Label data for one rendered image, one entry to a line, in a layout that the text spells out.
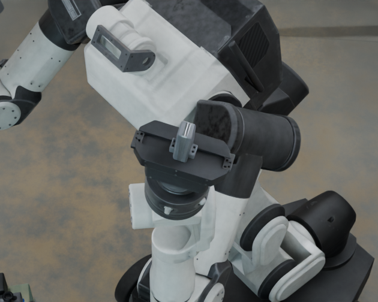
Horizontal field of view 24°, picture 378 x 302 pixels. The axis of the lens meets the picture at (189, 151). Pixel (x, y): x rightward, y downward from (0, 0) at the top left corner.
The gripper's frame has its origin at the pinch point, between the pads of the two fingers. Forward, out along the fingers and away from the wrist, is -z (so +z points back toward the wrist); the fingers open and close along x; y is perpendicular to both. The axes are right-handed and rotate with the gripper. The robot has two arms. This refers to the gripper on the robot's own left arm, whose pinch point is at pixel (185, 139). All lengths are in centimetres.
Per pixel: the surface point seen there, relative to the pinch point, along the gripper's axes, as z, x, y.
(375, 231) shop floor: 176, -58, 65
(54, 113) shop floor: 199, 61, 81
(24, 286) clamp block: 68, 24, -9
